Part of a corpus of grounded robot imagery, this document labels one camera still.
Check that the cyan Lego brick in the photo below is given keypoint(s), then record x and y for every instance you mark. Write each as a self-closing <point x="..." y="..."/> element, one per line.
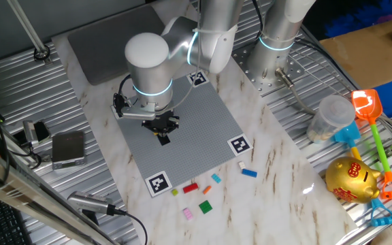
<point x="216" y="178"/>

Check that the small lime Lego brick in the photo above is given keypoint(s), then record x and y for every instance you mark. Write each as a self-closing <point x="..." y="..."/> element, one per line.
<point x="174" y="192"/>

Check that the orange Lego brick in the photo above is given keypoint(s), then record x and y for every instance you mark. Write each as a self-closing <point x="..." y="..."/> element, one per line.
<point x="207" y="190"/>

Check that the gold piggy bank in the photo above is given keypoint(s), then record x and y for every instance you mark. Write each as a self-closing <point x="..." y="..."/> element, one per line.
<point x="350" y="180"/>

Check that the perforated metal robot base plate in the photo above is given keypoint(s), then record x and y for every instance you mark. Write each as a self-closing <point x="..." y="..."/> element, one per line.
<point x="294" y="69"/>

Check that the blue fuzzy fabric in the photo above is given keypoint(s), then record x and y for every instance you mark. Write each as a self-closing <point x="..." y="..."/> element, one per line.
<point x="369" y="17"/>

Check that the green Lego plate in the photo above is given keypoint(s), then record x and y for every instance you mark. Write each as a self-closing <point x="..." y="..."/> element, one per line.
<point x="205" y="207"/>

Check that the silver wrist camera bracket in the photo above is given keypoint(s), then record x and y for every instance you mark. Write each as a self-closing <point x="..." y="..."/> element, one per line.
<point x="136" y="113"/>

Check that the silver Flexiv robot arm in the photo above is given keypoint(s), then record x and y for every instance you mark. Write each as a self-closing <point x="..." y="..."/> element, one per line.
<point x="148" y="75"/>

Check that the brown cardboard box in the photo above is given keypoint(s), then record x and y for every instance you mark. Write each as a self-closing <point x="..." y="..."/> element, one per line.
<point x="362" y="58"/>

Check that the grey Lego baseplate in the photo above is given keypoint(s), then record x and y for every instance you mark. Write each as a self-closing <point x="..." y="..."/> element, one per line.
<point x="196" y="143"/>

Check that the silver depth camera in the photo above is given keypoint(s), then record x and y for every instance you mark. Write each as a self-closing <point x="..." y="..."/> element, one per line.
<point x="87" y="201"/>

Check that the red Lego brick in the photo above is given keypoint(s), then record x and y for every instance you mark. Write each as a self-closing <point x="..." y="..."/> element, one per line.
<point x="190" y="188"/>

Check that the blue Lego brick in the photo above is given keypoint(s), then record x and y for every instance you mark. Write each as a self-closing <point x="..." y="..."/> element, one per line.
<point x="249" y="173"/>

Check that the black Lego brick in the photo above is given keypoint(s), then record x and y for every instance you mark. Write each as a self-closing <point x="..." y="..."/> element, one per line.
<point x="164" y="140"/>

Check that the grey fabric pad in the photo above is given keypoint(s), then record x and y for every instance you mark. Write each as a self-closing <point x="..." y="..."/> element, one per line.
<point x="97" y="51"/>

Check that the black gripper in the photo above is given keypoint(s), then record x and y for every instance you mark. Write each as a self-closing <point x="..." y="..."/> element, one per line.
<point x="162" y="120"/>

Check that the silver digital scale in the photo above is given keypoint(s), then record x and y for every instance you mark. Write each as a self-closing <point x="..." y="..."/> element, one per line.
<point x="68" y="148"/>

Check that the black white ArUco marker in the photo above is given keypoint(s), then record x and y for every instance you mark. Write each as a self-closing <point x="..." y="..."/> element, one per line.
<point x="240" y="144"/>
<point x="197" y="79"/>
<point x="158" y="183"/>

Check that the pink Lego brick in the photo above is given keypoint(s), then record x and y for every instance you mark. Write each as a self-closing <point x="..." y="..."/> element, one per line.
<point x="188" y="213"/>

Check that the white Lego brick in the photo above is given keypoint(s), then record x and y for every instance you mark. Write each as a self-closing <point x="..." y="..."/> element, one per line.
<point x="242" y="165"/>

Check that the aluminium frame bar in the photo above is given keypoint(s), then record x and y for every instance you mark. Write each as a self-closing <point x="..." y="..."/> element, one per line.
<point x="29" y="194"/>

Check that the clear plastic cup with bricks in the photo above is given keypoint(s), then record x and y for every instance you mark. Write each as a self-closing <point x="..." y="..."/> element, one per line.
<point x="332" y="115"/>

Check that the silver metal pole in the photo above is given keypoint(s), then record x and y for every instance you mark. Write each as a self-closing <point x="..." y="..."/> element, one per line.
<point x="29" y="29"/>

